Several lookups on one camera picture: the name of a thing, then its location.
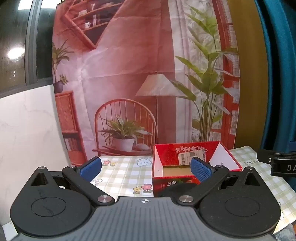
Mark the dark window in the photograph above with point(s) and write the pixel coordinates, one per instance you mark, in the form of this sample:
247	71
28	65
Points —
13	34

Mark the wall poster of room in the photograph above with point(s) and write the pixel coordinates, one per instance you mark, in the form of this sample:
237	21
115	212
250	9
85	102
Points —
129	69

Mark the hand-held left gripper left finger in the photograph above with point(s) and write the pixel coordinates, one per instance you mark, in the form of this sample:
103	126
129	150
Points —
90	168

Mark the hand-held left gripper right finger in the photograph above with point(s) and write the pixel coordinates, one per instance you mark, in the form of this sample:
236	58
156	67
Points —
200	169

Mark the checkered tablecloth with cartoon print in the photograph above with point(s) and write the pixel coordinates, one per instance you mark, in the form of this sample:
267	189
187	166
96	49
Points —
120	176

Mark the teal curtain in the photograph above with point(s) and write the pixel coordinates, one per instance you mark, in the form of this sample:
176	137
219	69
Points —
277	69

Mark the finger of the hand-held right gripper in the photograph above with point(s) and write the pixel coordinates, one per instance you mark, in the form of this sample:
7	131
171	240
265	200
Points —
266	154
285	168

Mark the red strawberry print box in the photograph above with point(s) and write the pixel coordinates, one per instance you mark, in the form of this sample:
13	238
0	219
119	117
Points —
171	150

